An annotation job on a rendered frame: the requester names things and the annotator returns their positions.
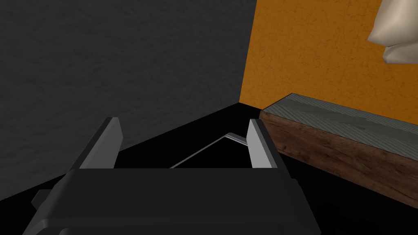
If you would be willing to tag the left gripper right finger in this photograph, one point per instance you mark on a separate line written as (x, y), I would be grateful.
(260, 148)

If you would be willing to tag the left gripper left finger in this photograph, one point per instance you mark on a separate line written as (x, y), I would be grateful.
(104, 148)

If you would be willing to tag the brown wooden bed grey mattress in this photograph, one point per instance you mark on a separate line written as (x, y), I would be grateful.
(343, 143)

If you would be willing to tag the cream pillow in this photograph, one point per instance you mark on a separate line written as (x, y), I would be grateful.
(396, 29)

